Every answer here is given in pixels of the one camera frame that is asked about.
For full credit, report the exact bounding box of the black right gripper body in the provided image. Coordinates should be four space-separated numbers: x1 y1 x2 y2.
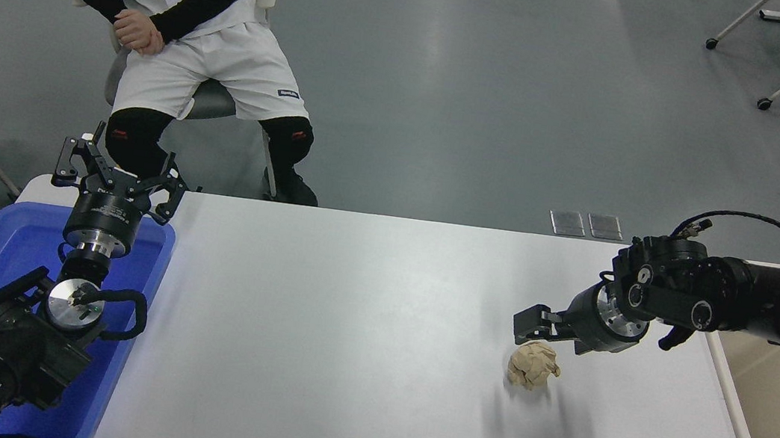
558 281 646 358

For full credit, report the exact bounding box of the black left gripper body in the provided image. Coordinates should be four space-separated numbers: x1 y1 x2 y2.
63 166 155 246

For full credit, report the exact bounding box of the tan paper ball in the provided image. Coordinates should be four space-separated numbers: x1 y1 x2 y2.
505 339 566 394

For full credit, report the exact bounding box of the person's left hand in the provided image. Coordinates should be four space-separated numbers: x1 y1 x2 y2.
116 13 169 59

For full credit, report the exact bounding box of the person's right hand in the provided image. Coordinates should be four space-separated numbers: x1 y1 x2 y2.
112 6 154 37

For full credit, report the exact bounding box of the blue plastic tray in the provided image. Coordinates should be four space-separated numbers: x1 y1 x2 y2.
0 197 179 438

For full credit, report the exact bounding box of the metal floor outlet cover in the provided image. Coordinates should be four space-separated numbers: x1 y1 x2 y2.
548 209 588 238
586 212 626 242

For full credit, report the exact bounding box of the grey swivel chair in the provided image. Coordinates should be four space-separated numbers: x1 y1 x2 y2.
93 0 306 202

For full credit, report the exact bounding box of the person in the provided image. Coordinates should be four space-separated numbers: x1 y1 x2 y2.
11 0 346 208

